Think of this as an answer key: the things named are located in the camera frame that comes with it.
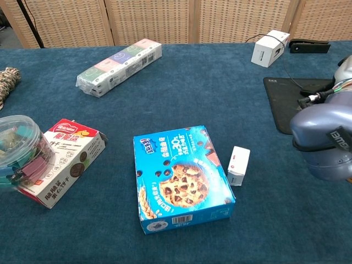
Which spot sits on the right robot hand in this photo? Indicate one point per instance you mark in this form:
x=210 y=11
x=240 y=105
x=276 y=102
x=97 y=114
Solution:
x=345 y=67

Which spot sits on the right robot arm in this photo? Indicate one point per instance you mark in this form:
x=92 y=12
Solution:
x=321 y=132

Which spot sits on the black mouse pad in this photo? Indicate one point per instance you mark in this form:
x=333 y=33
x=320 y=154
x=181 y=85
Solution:
x=283 y=104

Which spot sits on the black stapler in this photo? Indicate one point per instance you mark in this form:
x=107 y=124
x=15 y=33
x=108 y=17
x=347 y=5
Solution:
x=308 y=46

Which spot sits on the white rectangular carton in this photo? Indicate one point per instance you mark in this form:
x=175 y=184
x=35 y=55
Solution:
x=268 y=50

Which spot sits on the small white box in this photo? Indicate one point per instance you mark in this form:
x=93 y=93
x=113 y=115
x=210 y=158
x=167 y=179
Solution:
x=238 y=165

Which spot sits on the blue table cloth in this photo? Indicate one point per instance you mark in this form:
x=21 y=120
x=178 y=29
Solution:
x=192 y=96

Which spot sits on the blue chocolate cookie box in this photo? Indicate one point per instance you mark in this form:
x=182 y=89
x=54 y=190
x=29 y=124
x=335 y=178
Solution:
x=181 y=176

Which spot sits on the woven folding screen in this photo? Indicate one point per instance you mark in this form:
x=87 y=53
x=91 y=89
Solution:
x=151 y=19

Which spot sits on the wrapped tissue multipack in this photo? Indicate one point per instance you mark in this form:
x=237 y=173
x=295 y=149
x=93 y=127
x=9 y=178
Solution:
x=118 y=68

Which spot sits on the red white biscuit box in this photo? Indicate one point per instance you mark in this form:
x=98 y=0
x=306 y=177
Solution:
x=74 y=154

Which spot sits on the black tripod stand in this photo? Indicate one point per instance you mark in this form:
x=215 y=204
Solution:
x=31 y=24

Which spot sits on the clear jar of binder clips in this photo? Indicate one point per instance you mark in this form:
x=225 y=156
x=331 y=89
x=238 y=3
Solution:
x=22 y=148

